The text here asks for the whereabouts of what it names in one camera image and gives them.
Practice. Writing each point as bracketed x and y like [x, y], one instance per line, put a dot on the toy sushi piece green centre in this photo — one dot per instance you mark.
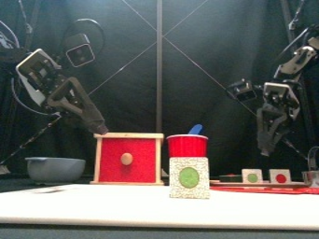
[188, 177]
[253, 177]

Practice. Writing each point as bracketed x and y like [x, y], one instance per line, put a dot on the toy sushi piece red centre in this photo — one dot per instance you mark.
[281, 178]

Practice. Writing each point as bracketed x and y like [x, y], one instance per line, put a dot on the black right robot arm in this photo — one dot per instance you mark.
[299, 56]

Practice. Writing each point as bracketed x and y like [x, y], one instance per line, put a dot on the dark toy sushi piece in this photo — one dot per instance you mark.
[230, 178]

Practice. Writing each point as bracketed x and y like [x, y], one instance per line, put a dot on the red toy knife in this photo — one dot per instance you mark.
[270, 190]

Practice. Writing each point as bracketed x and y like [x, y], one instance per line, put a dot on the white cutting board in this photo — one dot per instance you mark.
[124, 208]

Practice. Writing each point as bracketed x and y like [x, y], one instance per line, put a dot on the blue plastic spoon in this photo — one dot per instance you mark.
[196, 129]

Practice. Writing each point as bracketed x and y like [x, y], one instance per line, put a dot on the small metal cup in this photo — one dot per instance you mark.
[311, 177]

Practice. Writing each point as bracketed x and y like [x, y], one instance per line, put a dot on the blue-grey bowl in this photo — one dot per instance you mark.
[54, 171]

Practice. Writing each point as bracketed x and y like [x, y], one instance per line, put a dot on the red plastic cup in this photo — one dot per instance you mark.
[187, 146]

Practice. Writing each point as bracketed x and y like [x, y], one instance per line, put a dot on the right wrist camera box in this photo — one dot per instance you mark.
[241, 90]

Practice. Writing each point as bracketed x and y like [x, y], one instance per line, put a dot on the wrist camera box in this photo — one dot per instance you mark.
[241, 90]
[79, 53]

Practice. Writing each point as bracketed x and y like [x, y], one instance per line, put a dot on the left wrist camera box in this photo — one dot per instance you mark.
[79, 53]

